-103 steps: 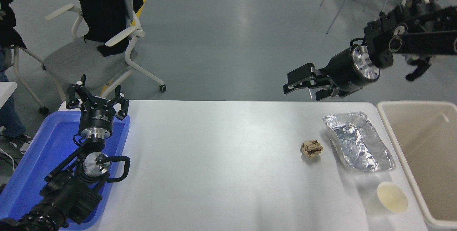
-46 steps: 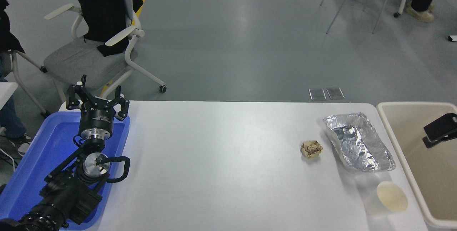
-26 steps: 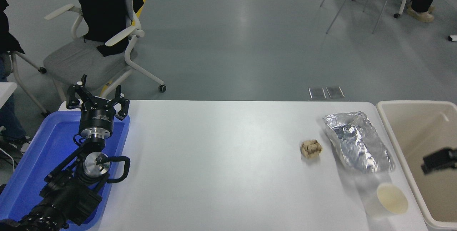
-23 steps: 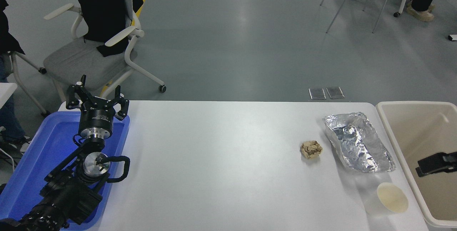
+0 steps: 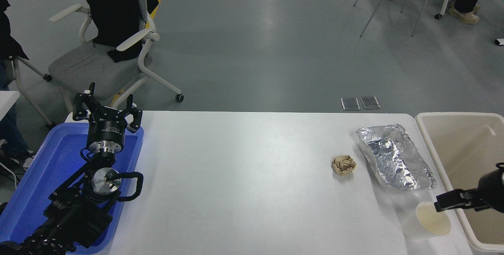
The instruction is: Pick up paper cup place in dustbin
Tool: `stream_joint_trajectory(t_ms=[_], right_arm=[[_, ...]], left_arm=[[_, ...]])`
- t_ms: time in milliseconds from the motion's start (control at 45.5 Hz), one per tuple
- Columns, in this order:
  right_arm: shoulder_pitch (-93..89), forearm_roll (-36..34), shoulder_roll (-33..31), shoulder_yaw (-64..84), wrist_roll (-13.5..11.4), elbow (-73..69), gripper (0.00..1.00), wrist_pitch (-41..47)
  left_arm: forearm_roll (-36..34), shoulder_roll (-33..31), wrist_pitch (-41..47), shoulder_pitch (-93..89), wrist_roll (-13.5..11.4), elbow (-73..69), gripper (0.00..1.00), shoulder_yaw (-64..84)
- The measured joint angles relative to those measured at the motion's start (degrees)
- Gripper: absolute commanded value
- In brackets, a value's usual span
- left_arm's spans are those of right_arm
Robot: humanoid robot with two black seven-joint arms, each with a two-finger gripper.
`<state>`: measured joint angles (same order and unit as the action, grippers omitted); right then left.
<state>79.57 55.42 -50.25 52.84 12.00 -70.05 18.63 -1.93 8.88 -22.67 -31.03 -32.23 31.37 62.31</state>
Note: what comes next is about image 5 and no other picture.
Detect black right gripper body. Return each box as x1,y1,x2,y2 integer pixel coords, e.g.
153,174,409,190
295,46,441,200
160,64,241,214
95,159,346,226
478,166,504,213

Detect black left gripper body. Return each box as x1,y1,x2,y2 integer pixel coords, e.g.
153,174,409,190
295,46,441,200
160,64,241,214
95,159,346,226
86,109,127,146

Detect white paper cup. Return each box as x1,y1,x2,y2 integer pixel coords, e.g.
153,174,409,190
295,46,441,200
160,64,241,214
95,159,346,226
401,201,451,240

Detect grey office chair with armrests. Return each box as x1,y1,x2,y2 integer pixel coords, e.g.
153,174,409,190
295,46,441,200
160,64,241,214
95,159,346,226
48,0,185,110

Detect white-legged office chair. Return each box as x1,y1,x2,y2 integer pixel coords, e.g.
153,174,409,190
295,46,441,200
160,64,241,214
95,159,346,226
11,56,56,128

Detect large pale bin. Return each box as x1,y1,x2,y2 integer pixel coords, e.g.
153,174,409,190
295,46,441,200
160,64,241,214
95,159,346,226
415,112,504,254

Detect blue plastic tray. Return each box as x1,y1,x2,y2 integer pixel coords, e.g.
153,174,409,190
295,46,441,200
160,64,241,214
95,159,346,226
0,122,145,255

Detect crumpled foil tray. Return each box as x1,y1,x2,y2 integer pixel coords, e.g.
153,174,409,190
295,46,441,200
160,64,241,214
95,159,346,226
356,124,437,192

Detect white side table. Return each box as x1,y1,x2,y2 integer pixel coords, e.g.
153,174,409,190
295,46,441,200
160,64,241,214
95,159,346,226
0,91,20,121

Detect black jacket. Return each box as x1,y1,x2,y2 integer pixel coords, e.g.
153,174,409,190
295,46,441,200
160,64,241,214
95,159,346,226
78,0,159,63

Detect crumpled tan paper ball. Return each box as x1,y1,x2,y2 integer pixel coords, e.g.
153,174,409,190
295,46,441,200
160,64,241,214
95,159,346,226
332,155,357,176

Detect metal floor plate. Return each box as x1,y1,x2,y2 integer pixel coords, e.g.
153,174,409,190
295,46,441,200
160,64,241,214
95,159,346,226
341,97,361,111
360,96,381,110

